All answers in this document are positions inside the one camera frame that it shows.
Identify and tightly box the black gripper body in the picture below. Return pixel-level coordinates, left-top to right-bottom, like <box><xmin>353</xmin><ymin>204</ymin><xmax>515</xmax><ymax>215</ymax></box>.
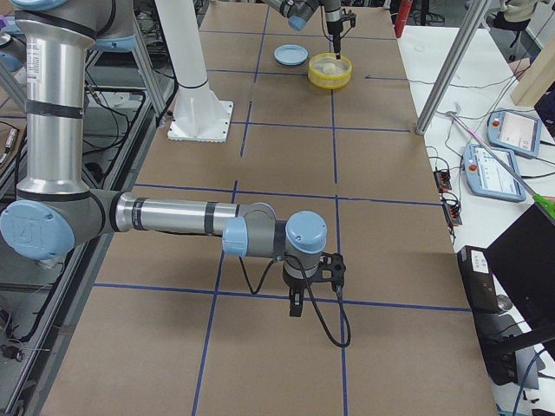
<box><xmin>284</xmin><ymin>276</ymin><xmax>310</xmax><ymax>295</ymax></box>
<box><xmin>326</xmin><ymin>20</ymin><xmax>343</xmax><ymax>40</ymax></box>

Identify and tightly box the white steamed bun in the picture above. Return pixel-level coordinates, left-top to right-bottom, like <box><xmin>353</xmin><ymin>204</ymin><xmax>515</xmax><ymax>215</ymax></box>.
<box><xmin>322</xmin><ymin>63</ymin><xmax>336</xmax><ymax>75</ymax></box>

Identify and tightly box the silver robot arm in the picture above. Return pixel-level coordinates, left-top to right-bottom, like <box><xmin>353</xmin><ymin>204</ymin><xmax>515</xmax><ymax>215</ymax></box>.
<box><xmin>263</xmin><ymin>0</ymin><xmax>344</xmax><ymax>60</ymax></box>
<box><xmin>1</xmin><ymin>1</ymin><xmax>329</xmax><ymax>316</ymax></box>

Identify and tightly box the yellow rimmed bamboo steamer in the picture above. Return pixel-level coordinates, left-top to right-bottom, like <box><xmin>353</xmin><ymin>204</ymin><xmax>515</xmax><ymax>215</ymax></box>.
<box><xmin>308</xmin><ymin>53</ymin><xmax>353</xmax><ymax>90</ymax></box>

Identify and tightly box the light blue plate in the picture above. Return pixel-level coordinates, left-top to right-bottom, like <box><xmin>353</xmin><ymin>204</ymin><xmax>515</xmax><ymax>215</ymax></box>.
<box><xmin>273</xmin><ymin>44</ymin><xmax>309</xmax><ymax>67</ymax></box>

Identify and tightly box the red cylinder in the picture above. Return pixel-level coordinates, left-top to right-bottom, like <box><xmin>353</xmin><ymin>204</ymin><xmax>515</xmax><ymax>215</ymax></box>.
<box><xmin>394</xmin><ymin>0</ymin><xmax>413</xmax><ymax>38</ymax></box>

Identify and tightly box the orange black connector lower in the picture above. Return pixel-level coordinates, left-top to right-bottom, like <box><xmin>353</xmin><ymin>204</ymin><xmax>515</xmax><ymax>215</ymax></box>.
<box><xmin>442</xmin><ymin>200</ymin><xmax>462</xmax><ymax>227</ymax></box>

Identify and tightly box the orange black connector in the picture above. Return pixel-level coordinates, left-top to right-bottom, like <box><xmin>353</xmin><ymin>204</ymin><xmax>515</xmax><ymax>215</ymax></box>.
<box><xmin>442</xmin><ymin>200</ymin><xmax>462</xmax><ymax>227</ymax></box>
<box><xmin>433</xmin><ymin>169</ymin><xmax>452</xmax><ymax>193</ymax></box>

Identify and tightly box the orange black connector upper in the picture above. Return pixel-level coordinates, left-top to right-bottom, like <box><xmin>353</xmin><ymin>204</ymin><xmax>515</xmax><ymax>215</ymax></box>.
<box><xmin>433</xmin><ymin>169</ymin><xmax>452</xmax><ymax>193</ymax></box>

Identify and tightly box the wooden beam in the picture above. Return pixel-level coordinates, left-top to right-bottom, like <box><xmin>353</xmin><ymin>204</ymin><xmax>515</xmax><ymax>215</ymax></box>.
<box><xmin>511</xmin><ymin>40</ymin><xmax>555</xmax><ymax>107</ymax></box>

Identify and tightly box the far blue teach pendant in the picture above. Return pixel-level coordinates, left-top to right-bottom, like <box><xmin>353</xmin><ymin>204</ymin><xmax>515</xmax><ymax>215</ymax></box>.
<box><xmin>486</xmin><ymin>108</ymin><xmax>541</xmax><ymax>159</ymax></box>

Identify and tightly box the blue teach pendant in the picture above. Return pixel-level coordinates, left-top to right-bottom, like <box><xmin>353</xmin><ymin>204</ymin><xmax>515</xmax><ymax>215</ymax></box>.
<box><xmin>463</xmin><ymin>144</ymin><xmax>526</xmax><ymax>203</ymax></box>
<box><xmin>486</xmin><ymin>108</ymin><xmax>541</xmax><ymax>159</ymax></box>

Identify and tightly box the near blue teach pendant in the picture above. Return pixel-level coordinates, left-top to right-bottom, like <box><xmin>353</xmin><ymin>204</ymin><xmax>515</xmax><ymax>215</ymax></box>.
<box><xmin>463</xmin><ymin>144</ymin><xmax>526</xmax><ymax>203</ymax></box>

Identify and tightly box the black monitor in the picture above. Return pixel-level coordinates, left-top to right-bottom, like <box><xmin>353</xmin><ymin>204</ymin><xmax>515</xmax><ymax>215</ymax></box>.
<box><xmin>457</xmin><ymin>203</ymin><xmax>554</xmax><ymax>386</ymax></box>

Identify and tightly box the aluminium frame post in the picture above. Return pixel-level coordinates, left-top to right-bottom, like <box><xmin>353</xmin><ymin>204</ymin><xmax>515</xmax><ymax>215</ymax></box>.
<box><xmin>415</xmin><ymin>0</ymin><xmax>490</xmax><ymax>135</ymax></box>

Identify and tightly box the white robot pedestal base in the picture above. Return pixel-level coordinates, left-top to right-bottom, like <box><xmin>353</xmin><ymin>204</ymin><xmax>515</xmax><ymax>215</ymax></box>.
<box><xmin>157</xmin><ymin>1</ymin><xmax>233</xmax><ymax>143</ymax></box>

